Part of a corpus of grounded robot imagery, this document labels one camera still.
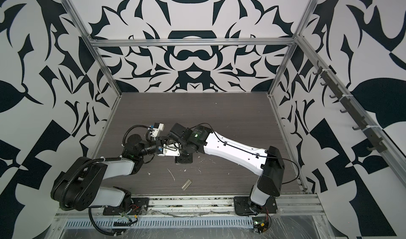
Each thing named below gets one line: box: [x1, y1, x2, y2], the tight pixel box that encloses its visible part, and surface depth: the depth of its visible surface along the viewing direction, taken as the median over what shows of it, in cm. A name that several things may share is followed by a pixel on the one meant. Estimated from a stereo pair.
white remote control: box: [157, 142, 181, 157], surface depth 63 cm
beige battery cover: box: [181, 178, 193, 191], surface depth 82 cm
